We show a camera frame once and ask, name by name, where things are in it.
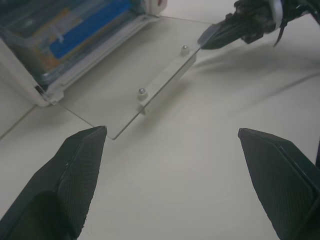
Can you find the blue food container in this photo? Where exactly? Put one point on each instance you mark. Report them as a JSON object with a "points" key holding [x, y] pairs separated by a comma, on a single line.
{"points": [[65, 37]]}

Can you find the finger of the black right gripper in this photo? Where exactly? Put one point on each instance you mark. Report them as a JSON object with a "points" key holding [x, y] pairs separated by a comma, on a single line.
{"points": [[225, 41], [217, 28]]}

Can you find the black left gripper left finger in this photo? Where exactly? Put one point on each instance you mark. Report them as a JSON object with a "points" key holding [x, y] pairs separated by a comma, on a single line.
{"points": [[62, 185]]}

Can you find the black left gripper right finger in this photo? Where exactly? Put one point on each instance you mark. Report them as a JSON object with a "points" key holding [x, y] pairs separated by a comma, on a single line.
{"points": [[277, 185]]}

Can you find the white box with blue contents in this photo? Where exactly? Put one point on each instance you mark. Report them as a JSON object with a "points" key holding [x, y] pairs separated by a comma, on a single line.
{"points": [[22, 72]]}

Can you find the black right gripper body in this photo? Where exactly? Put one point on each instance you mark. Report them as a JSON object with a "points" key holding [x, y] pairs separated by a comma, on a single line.
{"points": [[252, 17]]}

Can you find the white oven knob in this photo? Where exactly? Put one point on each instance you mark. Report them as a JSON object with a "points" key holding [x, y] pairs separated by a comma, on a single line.
{"points": [[156, 6]]}

